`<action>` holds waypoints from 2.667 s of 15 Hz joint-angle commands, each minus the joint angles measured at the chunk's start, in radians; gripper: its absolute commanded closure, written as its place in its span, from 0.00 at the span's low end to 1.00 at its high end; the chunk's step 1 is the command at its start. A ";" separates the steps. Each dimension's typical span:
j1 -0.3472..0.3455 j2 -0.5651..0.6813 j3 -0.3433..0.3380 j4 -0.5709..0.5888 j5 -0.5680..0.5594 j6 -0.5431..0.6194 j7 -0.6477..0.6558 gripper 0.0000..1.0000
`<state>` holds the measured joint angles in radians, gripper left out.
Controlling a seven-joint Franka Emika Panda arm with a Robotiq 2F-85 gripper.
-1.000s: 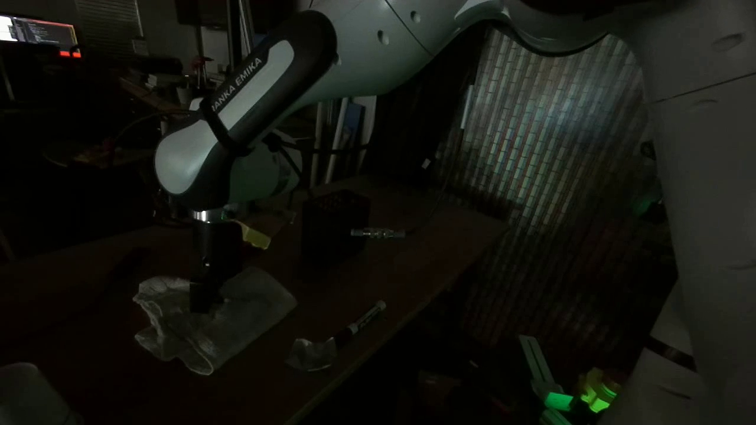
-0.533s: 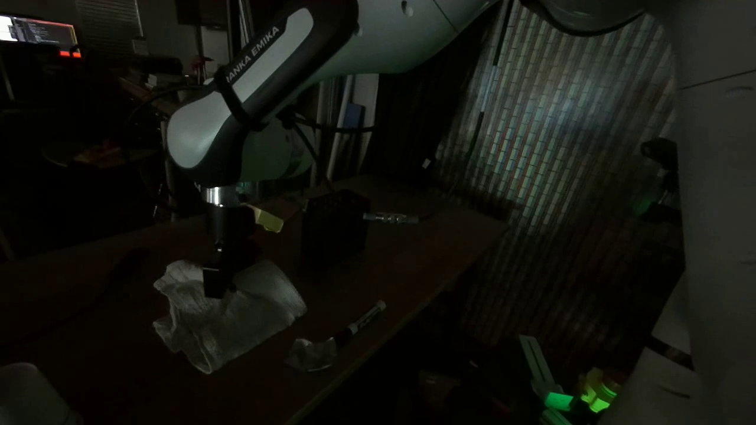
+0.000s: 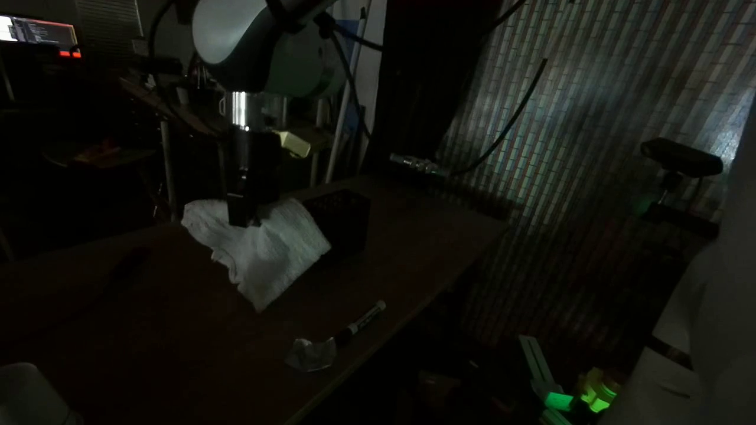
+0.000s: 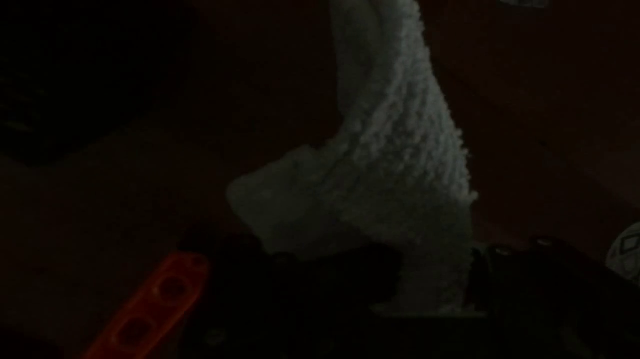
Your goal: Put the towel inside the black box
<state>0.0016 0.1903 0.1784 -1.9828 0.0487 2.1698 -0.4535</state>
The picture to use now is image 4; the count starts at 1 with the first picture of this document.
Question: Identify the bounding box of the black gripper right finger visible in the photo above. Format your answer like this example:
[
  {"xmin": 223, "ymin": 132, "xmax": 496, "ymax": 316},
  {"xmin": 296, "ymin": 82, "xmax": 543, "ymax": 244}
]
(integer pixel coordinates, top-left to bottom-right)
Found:
[{"xmin": 474, "ymin": 238, "xmax": 640, "ymax": 359}]

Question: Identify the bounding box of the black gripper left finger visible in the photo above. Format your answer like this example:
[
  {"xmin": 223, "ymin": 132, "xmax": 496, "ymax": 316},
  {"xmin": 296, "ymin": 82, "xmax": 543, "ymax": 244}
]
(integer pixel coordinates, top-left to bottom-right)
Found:
[{"xmin": 192, "ymin": 232, "xmax": 407, "ymax": 359}]

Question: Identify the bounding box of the white terry towel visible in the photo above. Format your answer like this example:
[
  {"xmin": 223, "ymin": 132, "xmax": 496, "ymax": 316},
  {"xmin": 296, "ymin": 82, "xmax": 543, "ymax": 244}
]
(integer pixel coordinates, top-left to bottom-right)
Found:
[{"xmin": 226, "ymin": 0, "xmax": 480, "ymax": 316}]

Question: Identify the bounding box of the red plastic tool with holes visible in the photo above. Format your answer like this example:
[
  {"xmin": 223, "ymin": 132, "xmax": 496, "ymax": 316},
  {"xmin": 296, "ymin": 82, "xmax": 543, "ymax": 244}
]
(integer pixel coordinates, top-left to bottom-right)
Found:
[{"xmin": 82, "ymin": 250, "xmax": 214, "ymax": 359}]

